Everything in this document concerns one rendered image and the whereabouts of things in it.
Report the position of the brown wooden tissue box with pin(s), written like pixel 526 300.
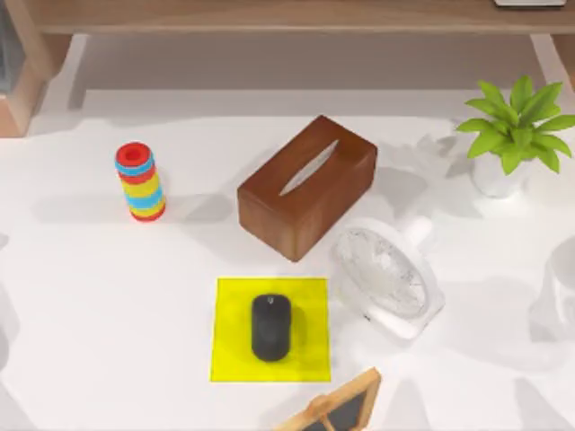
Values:
pixel 305 188

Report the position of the black computer mouse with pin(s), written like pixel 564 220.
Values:
pixel 271 328

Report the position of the white desk fan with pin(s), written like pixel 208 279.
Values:
pixel 386 280

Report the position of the flat yellow square mat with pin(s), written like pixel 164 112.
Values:
pixel 229 341

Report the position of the stack of coloured rings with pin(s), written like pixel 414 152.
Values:
pixel 140 182

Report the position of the wooden framed blackboard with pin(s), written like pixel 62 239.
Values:
pixel 341 406

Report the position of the wooden shelf unit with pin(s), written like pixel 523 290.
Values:
pixel 269 18

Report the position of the green plant in white pot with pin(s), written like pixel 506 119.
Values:
pixel 516 130

